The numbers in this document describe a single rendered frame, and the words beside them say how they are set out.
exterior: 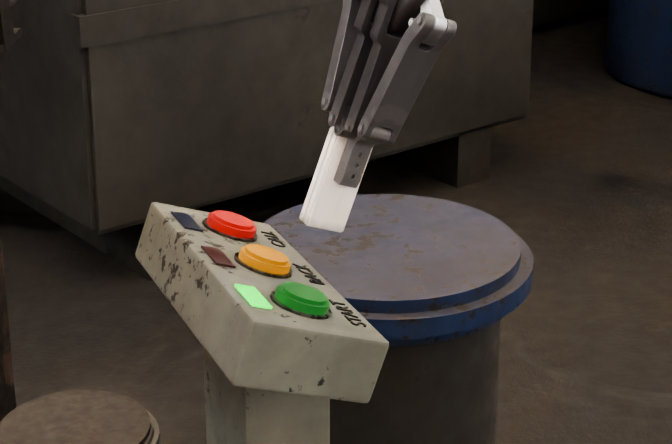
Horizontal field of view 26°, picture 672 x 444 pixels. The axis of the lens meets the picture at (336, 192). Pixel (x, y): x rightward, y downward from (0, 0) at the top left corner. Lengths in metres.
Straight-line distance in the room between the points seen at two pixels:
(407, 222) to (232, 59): 0.92
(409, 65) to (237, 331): 0.21
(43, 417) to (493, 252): 0.64
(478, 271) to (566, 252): 1.15
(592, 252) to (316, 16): 0.65
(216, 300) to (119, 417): 0.11
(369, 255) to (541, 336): 0.84
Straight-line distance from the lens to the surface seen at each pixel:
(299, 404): 1.11
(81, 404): 1.09
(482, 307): 1.47
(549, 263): 2.61
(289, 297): 1.02
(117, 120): 2.39
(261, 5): 2.49
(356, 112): 0.98
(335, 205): 1.01
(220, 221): 1.15
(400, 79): 0.96
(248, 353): 0.99
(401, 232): 1.60
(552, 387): 2.20
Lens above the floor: 1.05
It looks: 21 degrees down
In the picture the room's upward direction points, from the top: straight up
